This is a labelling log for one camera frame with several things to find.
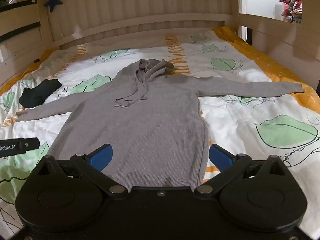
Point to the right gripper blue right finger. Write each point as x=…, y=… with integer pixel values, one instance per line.
x=231, y=167

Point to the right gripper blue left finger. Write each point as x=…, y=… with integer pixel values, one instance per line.
x=91, y=166

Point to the grey knit hoodie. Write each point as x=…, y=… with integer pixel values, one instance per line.
x=151, y=119

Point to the pile of colourful clothes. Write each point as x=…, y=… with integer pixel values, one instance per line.
x=292, y=10

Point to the black folded garment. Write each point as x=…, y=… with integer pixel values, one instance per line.
x=33, y=97

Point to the white leaf-print duvet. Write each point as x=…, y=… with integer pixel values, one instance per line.
x=287, y=126

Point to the dark blue star ornament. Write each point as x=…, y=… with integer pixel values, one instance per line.
x=52, y=4

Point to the wooden bed frame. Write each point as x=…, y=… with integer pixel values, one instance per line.
x=28, y=28

